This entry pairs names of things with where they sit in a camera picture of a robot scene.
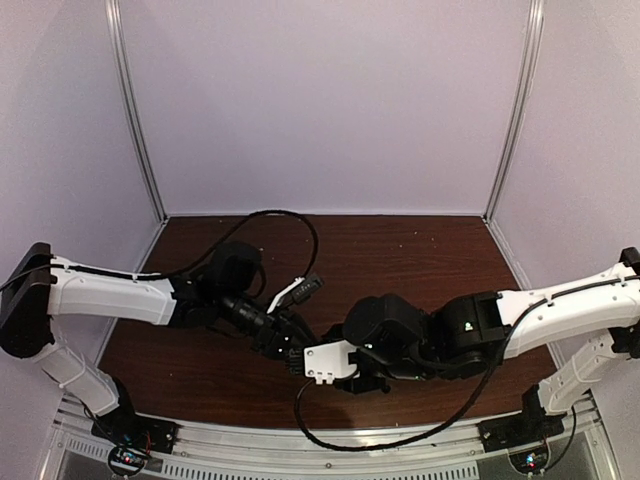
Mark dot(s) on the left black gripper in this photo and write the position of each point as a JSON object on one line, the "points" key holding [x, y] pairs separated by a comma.
{"points": [[272, 340]]}

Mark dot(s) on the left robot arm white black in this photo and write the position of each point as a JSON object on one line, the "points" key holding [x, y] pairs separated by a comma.
{"points": [[44, 286]]}

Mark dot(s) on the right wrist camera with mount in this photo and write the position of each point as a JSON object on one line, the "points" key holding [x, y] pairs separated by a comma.
{"points": [[327, 363]]}

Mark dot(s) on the circuit board with leds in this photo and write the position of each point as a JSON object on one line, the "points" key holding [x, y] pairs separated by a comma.
{"points": [[529, 462], [123, 461]]}

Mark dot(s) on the left circuit board with leds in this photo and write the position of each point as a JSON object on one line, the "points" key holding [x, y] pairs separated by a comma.
{"points": [[123, 461]]}

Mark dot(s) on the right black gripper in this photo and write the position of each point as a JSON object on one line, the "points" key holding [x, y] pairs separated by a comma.
{"points": [[359, 389]]}

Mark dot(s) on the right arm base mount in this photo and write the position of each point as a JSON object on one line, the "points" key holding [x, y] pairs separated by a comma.
{"points": [[518, 430]]}

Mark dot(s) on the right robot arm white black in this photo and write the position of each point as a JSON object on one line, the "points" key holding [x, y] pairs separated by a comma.
{"points": [[388, 337]]}

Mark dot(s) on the right aluminium frame post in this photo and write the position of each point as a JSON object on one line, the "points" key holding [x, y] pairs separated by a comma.
{"points": [[529, 60]]}

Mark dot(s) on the aluminium frame post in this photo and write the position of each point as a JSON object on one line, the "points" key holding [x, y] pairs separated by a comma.
{"points": [[132, 114], [529, 60]]}

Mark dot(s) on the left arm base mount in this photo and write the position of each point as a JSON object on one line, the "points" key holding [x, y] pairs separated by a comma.
{"points": [[142, 433]]}

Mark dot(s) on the right circuit board with leds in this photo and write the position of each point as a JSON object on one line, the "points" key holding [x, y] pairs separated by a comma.
{"points": [[529, 462]]}

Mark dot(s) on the left aluminium frame post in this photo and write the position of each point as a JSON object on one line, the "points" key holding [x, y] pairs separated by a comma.
{"points": [[132, 114]]}

